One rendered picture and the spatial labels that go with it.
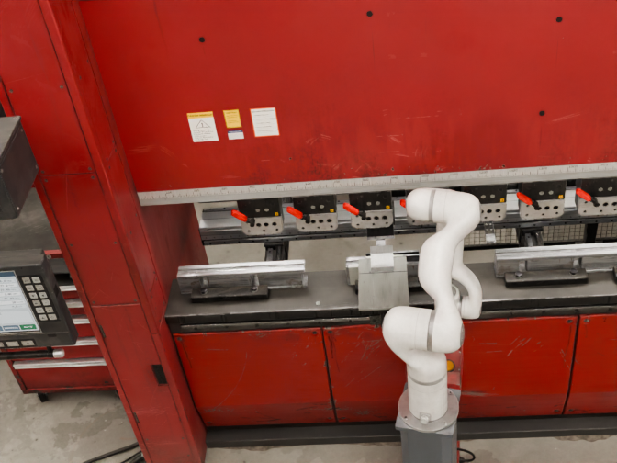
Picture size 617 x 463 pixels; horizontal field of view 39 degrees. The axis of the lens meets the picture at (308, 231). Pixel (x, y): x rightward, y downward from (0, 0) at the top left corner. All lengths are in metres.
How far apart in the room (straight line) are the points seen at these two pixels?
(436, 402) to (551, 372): 1.03
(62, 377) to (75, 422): 0.24
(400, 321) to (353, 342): 0.96
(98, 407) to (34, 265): 1.80
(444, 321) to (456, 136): 0.73
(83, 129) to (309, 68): 0.73
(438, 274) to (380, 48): 0.72
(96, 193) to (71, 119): 0.29
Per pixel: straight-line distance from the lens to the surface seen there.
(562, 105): 2.94
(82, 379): 4.26
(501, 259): 3.34
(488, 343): 3.49
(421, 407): 2.74
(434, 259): 2.57
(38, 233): 3.84
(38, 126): 2.83
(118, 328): 3.37
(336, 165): 3.00
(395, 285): 3.20
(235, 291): 3.40
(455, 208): 2.63
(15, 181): 2.61
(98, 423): 4.33
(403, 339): 2.51
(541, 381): 3.70
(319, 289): 3.39
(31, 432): 4.43
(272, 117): 2.90
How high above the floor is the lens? 3.25
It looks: 41 degrees down
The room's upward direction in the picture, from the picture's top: 8 degrees counter-clockwise
